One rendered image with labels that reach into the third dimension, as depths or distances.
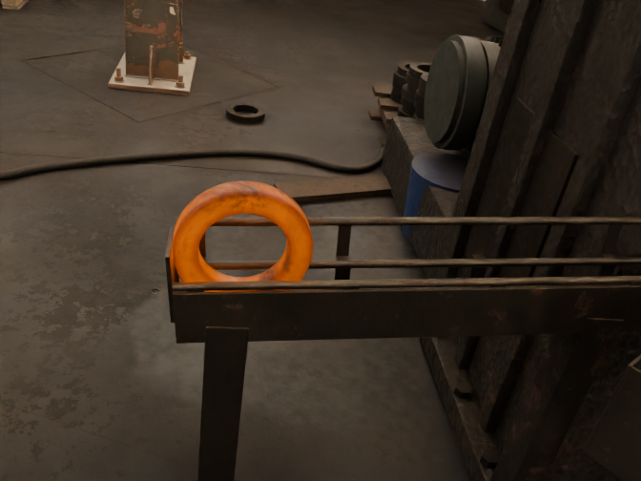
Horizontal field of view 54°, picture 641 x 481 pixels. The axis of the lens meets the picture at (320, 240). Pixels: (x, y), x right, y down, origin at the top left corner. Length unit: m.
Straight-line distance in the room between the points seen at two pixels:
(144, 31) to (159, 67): 0.18
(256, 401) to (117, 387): 0.33
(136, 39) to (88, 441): 2.29
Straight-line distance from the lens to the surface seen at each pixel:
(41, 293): 1.90
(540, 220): 0.99
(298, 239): 0.83
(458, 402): 1.59
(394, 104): 3.12
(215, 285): 0.85
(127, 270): 1.96
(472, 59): 2.11
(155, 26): 3.34
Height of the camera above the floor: 1.14
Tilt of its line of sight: 32 degrees down
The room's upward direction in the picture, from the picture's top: 9 degrees clockwise
